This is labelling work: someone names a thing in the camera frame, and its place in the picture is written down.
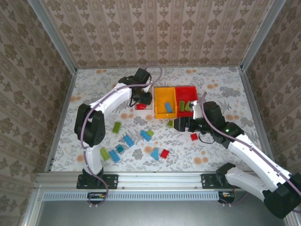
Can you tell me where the aluminium frame post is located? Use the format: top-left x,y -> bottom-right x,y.
27,0 -> 78,75
239,0 -> 289,73

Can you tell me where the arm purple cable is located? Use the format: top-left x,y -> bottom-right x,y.
198,92 -> 301,208
80,66 -> 163,208

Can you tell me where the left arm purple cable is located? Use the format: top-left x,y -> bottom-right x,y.
80,66 -> 163,208

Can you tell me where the aluminium frame rail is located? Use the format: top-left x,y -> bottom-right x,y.
21,189 -> 44,226
44,69 -> 78,172
238,67 -> 278,171

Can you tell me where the grey slotted cable duct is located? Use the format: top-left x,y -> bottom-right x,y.
43,191 -> 221,201

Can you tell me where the yellow plastic bin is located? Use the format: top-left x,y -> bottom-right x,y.
154,86 -> 177,120

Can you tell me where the right black camera cable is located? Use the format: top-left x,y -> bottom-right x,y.
198,132 -> 216,144

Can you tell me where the grey metal panel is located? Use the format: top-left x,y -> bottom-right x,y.
35,190 -> 291,226

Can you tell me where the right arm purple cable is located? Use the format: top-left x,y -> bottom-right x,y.
198,92 -> 301,208

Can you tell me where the blue lego wedge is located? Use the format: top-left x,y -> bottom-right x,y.
150,147 -> 160,161

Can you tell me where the white plastic bin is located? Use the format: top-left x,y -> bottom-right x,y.
133,89 -> 156,116

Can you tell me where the red plastic bin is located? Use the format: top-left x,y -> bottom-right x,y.
175,86 -> 199,118

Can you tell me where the floral tablecloth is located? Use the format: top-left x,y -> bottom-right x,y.
50,67 -> 269,172

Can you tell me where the wide aluminium extrusion beam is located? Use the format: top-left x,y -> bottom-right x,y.
35,171 -> 288,189

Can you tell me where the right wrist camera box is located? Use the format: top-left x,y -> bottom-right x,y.
191,100 -> 203,120

